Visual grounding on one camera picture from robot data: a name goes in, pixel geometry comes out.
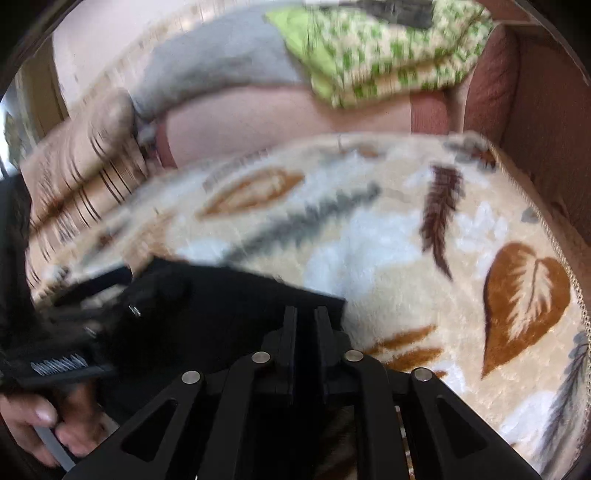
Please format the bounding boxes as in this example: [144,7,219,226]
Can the person's left hand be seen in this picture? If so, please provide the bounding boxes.
[0,381,108,468]

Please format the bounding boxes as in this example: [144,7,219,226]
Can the leaf print fleece blanket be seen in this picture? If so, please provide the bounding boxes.
[28,131,591,474]

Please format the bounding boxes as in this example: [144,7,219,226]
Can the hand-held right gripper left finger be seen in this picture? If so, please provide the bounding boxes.
[65,305,299,480]

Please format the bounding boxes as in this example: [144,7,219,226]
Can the striped beige pillow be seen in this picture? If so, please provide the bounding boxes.
[21,89,154,234]

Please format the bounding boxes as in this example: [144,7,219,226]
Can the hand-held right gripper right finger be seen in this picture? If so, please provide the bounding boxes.
[314,305,544,480]

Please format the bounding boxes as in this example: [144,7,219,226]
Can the grey quilted blanket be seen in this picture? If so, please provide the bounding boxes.
[131,8,306,121]

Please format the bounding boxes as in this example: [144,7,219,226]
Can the person's dark clothing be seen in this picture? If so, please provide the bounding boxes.
[0,178,34,347]

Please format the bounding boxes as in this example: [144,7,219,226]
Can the pink sofa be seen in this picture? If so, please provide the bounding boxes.
[148,0,591,289]

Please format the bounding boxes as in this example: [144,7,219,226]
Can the dark grey cloth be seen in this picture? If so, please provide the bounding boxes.
[359,0,435,29]

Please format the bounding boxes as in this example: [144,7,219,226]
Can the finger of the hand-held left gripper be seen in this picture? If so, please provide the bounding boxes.
[48,264,137,308]
[41,300,145,345]

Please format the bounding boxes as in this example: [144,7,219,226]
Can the green patterned quilt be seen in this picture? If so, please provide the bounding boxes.
[265,0,496,110]

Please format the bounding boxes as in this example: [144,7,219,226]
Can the black pants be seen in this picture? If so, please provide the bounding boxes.
[99,257,348,418]

